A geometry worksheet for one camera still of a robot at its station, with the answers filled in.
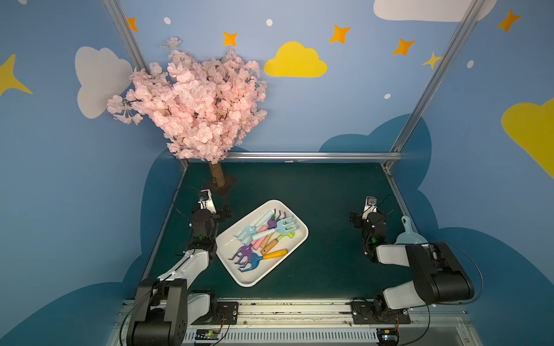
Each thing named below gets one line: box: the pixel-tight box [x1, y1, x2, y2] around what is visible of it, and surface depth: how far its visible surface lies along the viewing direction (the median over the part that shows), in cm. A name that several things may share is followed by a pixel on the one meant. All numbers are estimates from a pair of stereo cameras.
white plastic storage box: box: [215, 198, 309, 288], surface depth 92 cm
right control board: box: [376, 327, 400, 346], surface depth 74 cm
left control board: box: [194, 328, 221, 341], surface depth 73 cm
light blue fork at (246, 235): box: [234, 211, 274, 246], surface depth 96 cm
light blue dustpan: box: [394, 215, 429, 245], surface depth 95 cm
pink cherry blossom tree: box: [107, 36, 268, 189], surface depth 73 cm
